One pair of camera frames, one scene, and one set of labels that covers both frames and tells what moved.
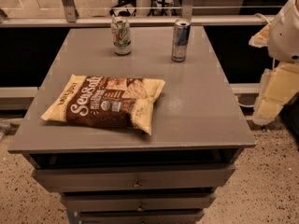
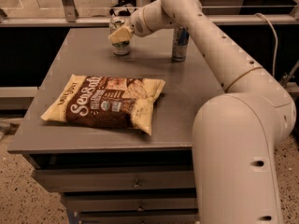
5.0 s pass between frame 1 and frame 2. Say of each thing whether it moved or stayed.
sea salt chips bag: stayed
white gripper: moved
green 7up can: stayed
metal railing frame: stayed
